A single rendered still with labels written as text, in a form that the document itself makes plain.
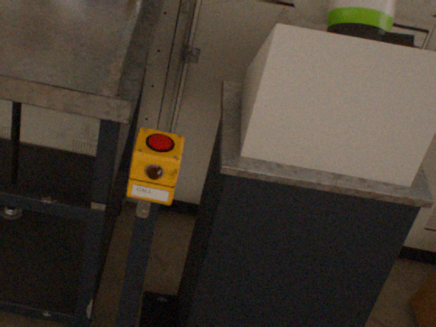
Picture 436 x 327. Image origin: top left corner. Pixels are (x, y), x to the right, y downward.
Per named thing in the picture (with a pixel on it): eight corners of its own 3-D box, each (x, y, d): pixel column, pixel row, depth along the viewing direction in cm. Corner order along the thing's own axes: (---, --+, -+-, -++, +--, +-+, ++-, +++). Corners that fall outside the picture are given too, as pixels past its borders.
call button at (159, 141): (169, 157, 130) (170, 149, 129) (145, 152, 130) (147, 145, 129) (171, 143, 133) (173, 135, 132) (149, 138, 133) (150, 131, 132)
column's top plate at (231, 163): (402, 117, 182) (405, 110, 181) (431, 209, 156) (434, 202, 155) (220, 86, 181) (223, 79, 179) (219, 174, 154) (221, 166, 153)
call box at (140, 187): (170, 207, 133) (181, 161, 127) (125, 198, 134) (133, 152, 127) (176, 178, 140) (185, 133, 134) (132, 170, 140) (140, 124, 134)
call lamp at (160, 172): (161, 186, 129) (164, 170, 127) (142, 182, 129) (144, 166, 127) (163, 181, 130) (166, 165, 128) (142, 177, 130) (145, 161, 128)
